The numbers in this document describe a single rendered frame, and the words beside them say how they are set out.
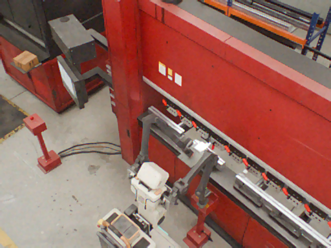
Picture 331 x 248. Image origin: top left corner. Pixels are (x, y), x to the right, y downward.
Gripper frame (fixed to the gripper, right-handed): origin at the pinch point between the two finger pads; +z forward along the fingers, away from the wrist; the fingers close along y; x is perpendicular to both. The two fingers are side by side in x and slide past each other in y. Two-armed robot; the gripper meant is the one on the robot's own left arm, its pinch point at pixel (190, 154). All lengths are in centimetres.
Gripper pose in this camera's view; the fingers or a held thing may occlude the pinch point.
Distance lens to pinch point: 366.3
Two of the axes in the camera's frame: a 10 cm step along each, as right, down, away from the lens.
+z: 3.5, 3.6, 8.7
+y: -6.8, -5.4, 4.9
